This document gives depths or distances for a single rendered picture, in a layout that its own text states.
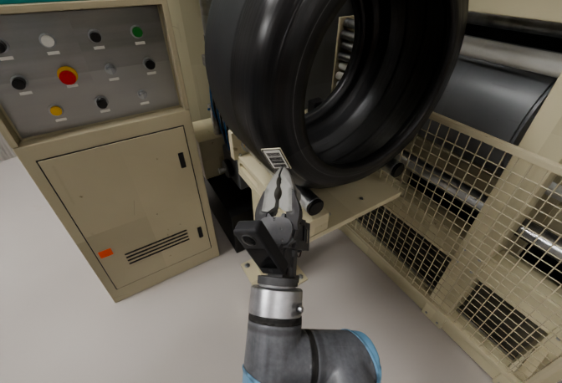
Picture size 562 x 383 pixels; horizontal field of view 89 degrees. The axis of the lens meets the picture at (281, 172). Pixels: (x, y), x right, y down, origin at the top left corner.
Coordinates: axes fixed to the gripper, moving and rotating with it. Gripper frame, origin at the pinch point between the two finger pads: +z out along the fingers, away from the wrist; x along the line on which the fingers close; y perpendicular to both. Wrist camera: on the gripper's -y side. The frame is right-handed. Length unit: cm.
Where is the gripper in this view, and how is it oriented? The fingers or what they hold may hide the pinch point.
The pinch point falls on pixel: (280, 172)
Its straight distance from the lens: 53.8
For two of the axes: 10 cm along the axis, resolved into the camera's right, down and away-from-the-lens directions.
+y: 4.7, 3.0, 8.3
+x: 8.8, -0.7, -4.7
